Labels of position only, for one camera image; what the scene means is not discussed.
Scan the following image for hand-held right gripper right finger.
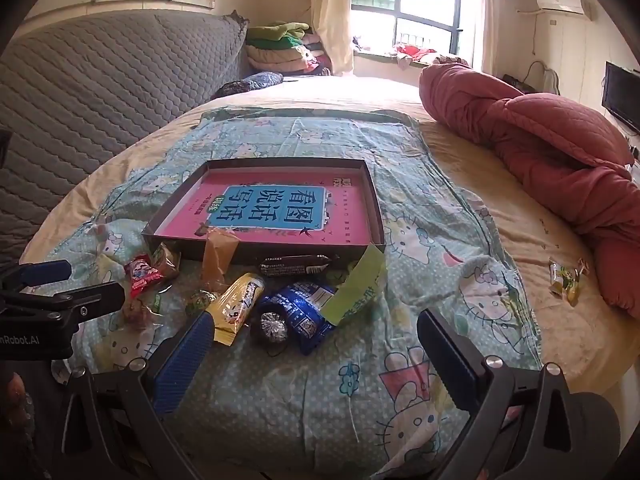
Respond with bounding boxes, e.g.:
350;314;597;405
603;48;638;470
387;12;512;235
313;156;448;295
416;308;624;480

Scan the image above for round green candy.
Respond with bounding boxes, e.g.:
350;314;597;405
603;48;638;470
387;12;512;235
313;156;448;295
185;290;218;317

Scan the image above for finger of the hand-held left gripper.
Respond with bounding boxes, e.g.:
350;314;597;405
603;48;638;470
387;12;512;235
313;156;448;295
0;282;125;325
0;260;72;293

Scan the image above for cartoon cat printed blanket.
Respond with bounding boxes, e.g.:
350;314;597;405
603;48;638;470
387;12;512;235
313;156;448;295
50;107;543;466

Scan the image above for black television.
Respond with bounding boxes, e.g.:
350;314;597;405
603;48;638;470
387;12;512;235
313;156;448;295
601;61;640;136

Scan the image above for grey quilted headboard cover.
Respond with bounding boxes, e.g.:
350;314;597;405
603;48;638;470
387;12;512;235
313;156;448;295
0;10;248;266

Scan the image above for person's left hand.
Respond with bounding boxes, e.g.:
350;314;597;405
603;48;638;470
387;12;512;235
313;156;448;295
0;371;31;441

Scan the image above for yellow snack packet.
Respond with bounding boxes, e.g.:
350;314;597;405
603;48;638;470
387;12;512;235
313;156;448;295
206;273;266;347

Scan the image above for dark blue patterned pillow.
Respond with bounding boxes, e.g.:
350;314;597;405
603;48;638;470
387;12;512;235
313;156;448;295
212;71;285;100

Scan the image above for dark brown chocolate bar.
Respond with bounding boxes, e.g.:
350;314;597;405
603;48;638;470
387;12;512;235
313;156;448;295
256;254;333;277

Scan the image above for white rounded appliance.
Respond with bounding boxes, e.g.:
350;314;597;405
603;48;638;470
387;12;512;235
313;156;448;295
525;60;561;96

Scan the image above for chocolate cake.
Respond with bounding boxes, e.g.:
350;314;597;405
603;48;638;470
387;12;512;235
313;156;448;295
255;310;291;346

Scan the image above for light green snack packet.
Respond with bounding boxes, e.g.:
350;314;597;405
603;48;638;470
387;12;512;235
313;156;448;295
320;245;388;328

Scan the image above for white sheer curtain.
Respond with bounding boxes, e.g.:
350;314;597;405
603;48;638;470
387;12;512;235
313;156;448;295
470;0;501;73

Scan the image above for blue cookie packet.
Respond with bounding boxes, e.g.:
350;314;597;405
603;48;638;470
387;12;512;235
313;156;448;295
256;281;338;356

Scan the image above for pile of folded blankets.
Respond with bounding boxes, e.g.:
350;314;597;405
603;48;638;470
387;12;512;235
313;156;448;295
245;21;333;76

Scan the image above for beige bed sheet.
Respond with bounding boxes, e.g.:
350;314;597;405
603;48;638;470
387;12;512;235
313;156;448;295
20;75;640;411

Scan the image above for white air conditioner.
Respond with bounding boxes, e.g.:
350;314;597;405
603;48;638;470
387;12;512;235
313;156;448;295
536;0;586;16

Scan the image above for brown and green snack packet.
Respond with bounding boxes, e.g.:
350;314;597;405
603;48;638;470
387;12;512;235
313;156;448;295
152;241;182;281

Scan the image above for shallow grey cardboard box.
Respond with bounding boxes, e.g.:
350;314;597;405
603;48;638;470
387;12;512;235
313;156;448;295
141;157;387;267

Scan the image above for green yellow wrapped candy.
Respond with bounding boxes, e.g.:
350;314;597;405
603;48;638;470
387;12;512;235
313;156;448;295
549;258;576;306

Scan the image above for orange snack packet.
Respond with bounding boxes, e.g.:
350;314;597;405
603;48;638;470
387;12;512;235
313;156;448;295
201;228;241;293

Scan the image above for cream curtain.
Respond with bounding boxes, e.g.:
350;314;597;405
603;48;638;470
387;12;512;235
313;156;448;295
310;0;356;77

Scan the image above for window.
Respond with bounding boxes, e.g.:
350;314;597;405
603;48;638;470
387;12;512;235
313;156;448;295
350;0;481;56

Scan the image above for red candy packet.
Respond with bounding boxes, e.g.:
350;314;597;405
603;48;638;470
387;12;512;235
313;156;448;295
124;255;166;301

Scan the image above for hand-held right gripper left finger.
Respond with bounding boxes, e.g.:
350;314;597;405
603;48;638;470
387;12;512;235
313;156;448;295
54;310;217;480

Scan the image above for clear candy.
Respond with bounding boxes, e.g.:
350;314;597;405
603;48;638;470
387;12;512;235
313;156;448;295
122;295;163;331

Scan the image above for red quilt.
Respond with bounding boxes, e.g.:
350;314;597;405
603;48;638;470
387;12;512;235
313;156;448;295
419;62;640;321

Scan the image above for clothes on window sill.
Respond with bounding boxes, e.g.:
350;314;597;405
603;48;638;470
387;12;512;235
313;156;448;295
392;42;451;68

